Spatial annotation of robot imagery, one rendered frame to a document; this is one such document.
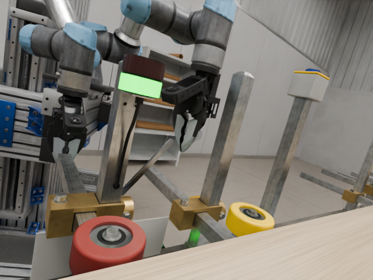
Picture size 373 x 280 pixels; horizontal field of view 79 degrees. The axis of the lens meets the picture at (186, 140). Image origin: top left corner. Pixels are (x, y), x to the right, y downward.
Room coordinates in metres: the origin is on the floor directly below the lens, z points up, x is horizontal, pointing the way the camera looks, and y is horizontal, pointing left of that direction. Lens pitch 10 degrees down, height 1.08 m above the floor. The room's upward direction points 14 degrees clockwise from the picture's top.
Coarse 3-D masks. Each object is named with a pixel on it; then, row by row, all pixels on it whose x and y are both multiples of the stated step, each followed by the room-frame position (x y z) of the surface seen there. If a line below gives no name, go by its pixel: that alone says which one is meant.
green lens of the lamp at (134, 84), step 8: (120, 80) 0.32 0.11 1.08; (128, 80) 0.31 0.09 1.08; (136, 80) 0.31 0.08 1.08; (144, 80) 0.31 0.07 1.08; (152, 80) 0.31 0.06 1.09; (120, 88) 0.32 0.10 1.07; (128, 88) 0.31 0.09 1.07; (136, 88) 0.31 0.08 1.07; (144, 88) 0.31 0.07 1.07; (152, 88) 0.32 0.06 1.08; (160, 88) 0.33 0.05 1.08; (152, 96) 0.32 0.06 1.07
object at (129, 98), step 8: (128, 72) 0.31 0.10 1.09; (120, 96) 0.35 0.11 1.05; (128, 96) 0.36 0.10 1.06; (136, 96) 0.31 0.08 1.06; (144, 96) 0.32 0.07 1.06; (120, 104) 0.35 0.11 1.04; (128, 104) 0.36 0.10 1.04; (136, 104) 0.36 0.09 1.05; (136, 112) 0.33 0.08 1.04; (128, 136) 0.35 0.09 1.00; (120, 160) 0.36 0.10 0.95; (120, 168) 0.36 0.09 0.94
